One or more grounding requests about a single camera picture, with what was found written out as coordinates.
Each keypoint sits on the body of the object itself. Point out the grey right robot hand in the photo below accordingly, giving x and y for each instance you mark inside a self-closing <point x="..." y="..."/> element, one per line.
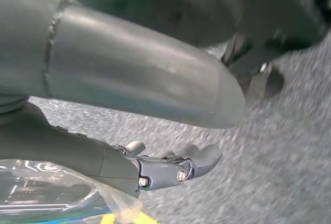
<point x="129" y="71"/>

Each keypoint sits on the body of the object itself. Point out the dark robot lower body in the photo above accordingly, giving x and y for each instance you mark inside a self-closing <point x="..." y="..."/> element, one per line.
<point x="154" y="3"/>

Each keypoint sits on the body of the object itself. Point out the clear plastic film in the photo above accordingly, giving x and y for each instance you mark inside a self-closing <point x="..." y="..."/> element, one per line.
<point x="38" y="195"/>

